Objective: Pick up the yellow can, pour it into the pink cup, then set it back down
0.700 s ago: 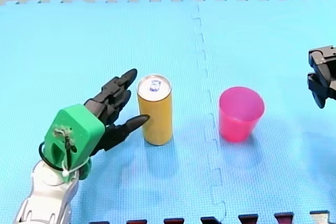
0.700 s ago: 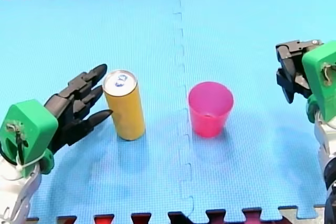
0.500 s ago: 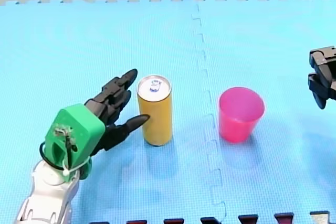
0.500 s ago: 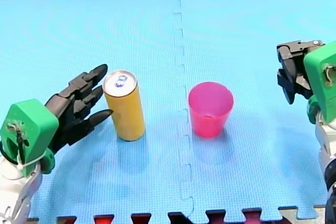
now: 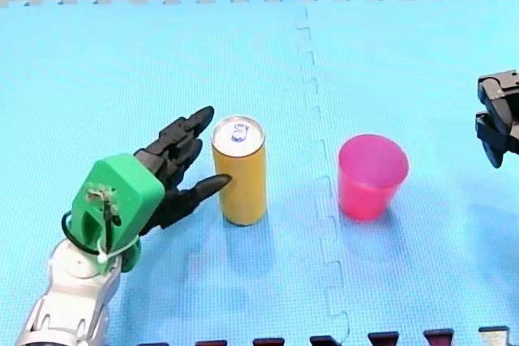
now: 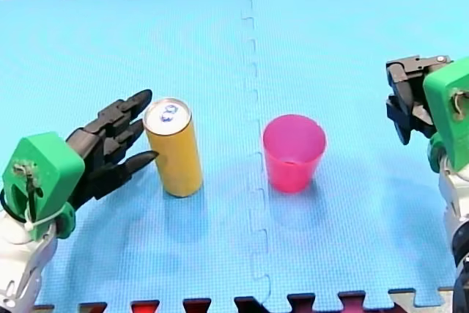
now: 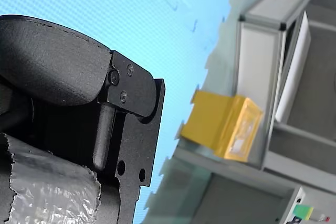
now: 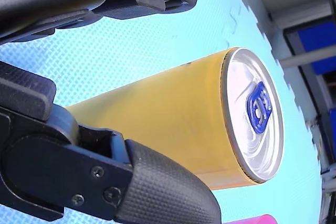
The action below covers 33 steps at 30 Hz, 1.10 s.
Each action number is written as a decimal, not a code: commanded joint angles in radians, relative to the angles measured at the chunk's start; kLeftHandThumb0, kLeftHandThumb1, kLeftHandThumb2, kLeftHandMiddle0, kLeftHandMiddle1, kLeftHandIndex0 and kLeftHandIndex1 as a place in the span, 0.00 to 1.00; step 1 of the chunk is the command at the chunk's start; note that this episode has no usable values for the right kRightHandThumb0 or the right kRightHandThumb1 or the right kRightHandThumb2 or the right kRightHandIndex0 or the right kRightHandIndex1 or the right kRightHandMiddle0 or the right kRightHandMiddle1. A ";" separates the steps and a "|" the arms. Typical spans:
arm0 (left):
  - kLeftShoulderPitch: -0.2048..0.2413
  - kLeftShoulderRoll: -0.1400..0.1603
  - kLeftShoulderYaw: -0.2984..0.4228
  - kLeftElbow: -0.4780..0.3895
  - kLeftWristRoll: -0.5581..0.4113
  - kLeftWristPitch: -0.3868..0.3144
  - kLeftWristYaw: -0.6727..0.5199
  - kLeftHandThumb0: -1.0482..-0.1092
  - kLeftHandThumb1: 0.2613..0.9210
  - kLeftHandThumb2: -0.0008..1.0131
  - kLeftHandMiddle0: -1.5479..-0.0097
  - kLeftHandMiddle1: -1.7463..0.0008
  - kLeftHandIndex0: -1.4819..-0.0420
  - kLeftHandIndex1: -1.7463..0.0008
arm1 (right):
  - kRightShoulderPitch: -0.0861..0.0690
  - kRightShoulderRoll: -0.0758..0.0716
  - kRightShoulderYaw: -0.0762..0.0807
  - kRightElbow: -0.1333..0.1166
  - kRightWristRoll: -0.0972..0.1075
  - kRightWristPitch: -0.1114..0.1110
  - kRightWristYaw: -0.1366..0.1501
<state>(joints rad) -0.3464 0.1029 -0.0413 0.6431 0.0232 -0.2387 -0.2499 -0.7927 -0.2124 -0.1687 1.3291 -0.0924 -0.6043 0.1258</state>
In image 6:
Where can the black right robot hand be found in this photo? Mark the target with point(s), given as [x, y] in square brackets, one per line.
[408, 87]

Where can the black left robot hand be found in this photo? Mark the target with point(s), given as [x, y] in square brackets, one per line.
[96, 144]

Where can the yellow drink can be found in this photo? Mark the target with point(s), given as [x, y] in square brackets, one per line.
[176, 151]

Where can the pink plastic cup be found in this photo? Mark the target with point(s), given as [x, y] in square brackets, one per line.
[293, 153]

